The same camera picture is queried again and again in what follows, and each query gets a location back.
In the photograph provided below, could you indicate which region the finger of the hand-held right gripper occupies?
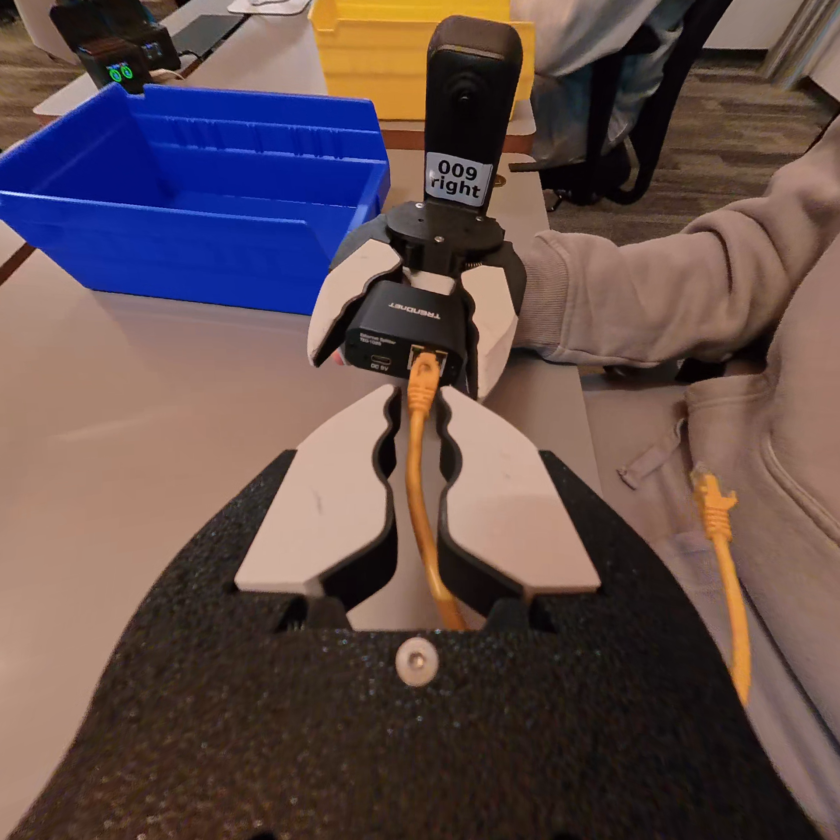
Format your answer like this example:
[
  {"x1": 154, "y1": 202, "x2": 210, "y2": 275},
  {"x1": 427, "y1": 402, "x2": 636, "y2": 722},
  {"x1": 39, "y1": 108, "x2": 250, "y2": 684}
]
[
  {"x1": 307, "y1": 238, "x2": 403, "y2": 368},
  {"x1": 459, "y1": 244, "x2": 527, "y2": 403}
]

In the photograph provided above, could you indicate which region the black flat pad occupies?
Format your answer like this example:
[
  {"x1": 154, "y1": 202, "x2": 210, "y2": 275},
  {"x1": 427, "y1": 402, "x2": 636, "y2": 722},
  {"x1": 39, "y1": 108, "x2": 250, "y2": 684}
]
[{"x1": 172, "y1": 13, "x2": 248, "y2": 61}]

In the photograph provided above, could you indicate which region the yellow ethernet cable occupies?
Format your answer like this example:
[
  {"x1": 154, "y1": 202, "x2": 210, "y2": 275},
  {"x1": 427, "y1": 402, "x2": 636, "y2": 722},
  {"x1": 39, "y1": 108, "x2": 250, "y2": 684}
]
[{"x1": 406, "y1": 351, "x2": 752, "y2": 706}]

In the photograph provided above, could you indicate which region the black charger box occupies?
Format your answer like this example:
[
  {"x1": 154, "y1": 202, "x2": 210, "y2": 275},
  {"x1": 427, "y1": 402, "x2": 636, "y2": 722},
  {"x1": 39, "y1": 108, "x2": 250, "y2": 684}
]
[{"x1": 50, "y1": 0, "x2": 182, "y2": 74}]

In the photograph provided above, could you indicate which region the blue plastic bin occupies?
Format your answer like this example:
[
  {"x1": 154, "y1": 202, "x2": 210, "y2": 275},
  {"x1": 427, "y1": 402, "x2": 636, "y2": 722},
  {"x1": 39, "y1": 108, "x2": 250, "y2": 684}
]
[{"x1": 0, "y1": 84, "x2": 391, "y2": 316}]

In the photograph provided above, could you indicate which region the white paper sheet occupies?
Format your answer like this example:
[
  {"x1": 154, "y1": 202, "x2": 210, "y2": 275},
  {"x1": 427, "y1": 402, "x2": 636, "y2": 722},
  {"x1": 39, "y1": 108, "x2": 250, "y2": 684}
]
[{"x1": 227, "y1": 0, "x2": 313, "y2": 17}]

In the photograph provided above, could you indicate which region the black office chair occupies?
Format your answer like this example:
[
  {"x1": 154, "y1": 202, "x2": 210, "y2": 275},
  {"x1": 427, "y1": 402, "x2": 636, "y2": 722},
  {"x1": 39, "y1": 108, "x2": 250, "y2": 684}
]
[{"x1": 512, "y1": 0, "x2": 732, "y2": 212}]

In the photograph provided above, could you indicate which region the black ethernet splitter box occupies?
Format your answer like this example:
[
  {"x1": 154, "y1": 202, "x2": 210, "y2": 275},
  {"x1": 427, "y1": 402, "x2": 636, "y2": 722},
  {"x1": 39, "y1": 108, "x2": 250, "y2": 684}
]
[{"x1": 344, "y1": 281, "x2": 468, "y2": 389}]

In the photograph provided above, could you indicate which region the person's right forearm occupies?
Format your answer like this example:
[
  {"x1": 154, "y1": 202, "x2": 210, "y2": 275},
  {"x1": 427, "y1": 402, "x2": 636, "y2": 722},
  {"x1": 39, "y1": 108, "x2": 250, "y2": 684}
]
[{"x1": 515, "y1": 125, "x2": 840, "y2": 382}]

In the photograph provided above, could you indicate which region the yellow plastic bin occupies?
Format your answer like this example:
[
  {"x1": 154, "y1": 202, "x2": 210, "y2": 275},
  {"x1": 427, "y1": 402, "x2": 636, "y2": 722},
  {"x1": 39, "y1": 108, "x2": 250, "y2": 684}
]
[{"x1": 308, "y1": 0, "x2": 536, "y2": 122}]

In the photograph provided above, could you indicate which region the person in beige hoodie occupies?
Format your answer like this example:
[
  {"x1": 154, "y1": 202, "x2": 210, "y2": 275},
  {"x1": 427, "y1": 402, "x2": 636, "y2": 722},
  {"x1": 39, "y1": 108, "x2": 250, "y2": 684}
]
[{"x1": 584, "y1": 243, "x2": 840, "y2": 840}]

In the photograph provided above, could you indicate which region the black charger with green lights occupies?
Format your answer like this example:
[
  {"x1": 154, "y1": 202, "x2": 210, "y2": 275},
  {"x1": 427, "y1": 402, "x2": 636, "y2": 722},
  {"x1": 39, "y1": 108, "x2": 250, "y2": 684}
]
[{"x1": 77, "y1": 38, "x2": 156, "y2": 94}]

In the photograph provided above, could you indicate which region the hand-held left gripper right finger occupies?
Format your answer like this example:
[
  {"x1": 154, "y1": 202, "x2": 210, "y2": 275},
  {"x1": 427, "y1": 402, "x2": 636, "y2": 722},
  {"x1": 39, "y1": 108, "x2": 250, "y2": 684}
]
[{"x1": 436, "y1": 387, "x2": 601, "y2": 616}]

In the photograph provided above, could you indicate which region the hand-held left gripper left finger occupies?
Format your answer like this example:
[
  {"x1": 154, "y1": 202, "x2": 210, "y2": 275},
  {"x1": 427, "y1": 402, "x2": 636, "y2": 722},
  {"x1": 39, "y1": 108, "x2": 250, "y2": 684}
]
[{"x1": 234, "y1": 384, "x2": 401, "y2": 614}]

